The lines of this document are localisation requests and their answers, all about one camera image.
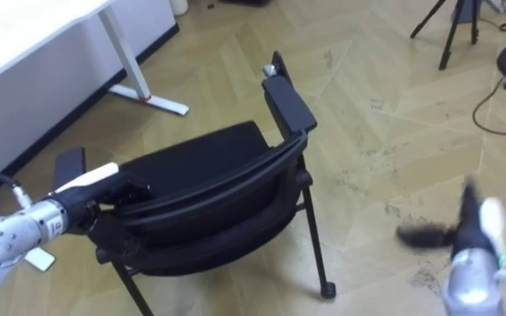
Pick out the black floor cable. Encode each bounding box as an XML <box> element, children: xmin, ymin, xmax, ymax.
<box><xmin>471</xmin><ymin>77</ymin><xmax>506</xmax><ymax>136</ymax></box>

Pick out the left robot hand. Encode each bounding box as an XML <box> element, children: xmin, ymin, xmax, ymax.
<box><xmin>48</xmin><ymin>162</ymin><xmax>152</xmax><ymax>235</ymax></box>

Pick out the white bin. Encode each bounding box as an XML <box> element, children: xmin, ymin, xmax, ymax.
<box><xmin>169</xmin><ymin>0</ymin><xmax>190</xmax><ymax>17</ymax></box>

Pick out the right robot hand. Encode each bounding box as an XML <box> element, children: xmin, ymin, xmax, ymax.
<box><xmin>395</xmin><ymin>177</ymin><xmax>506</xmax><ymax>264</ymax></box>

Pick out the white desk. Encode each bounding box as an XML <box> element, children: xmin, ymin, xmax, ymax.
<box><xmin>0</xmin><ymin>0</ymin><xmax>190</xmax><ymax>272</ymax></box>

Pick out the black office chair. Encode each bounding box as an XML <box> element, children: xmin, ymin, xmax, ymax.
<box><xmin>50</xmin><ymin>50</ymin><xmax>337</xmax><ymax>316</ymax></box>

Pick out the black tripod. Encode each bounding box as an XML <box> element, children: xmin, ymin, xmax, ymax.
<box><xmin>409</xmin><ymin>0</ymin><xmax>481</xmax><ymax>71</ymax></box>

